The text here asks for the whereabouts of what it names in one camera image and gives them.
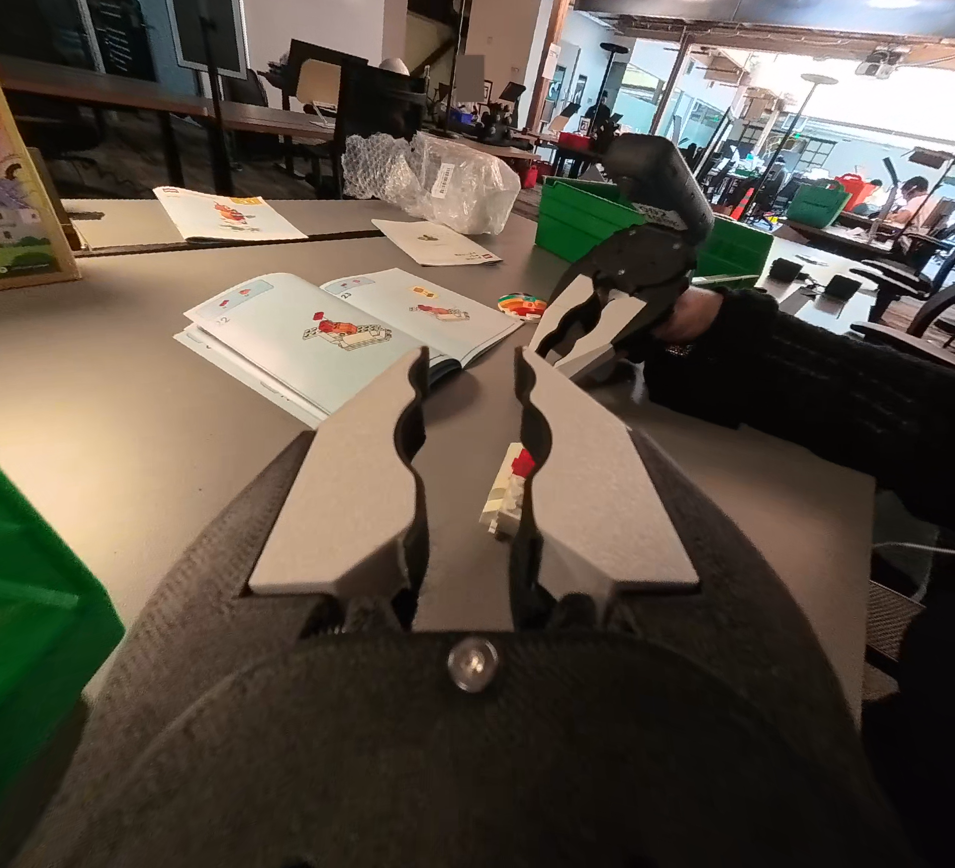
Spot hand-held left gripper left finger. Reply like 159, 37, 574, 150
247, 346, 431, 597

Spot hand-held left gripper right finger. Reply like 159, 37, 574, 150
515, 346, 702, 624

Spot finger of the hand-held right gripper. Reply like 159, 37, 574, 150
527, 277, 599, 358
552, 292, 650, 384

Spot white red lego build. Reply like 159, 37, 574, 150
479, 440, 538, 542

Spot instruction booklet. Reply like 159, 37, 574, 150
174, 273, 525, 431
153, 185, 309, 245

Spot green plastic bin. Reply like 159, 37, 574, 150
0, 469, 126, 798

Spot person's right forearm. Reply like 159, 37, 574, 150
643, 286, 955, 533

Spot round rainbow lego build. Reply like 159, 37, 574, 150
497, 291, 549, 324

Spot colourful lego box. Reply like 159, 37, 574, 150
0, 87, 82, 292

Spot person's right hand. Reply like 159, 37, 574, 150
659, 285, 725, 347

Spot nested green bins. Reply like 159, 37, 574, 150
535, 176, 774, 285

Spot white leaflet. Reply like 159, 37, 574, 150
371, 218, 505, 268

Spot clear plastic bag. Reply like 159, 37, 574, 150
406, 133, 522, 236

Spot green basket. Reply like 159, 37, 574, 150
785, 182, 853, 228

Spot red bucket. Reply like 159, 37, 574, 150
834, 172, 880, 213

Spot black office chair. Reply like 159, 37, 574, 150
849, 215, 955, 368

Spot bubble wrap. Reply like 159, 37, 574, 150
342, 132, 420, 202

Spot floor lamp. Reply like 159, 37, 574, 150
746, 72, 842, 231

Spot closed instruction booklet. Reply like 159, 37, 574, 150
153, 185, 309, 245

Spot wooden board on white stand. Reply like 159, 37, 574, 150
294, 57, 338, 131

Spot dark wooden table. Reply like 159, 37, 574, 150
0, 55, 338, 195

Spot LED light panel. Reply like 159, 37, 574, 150
157, 0, 248, 138

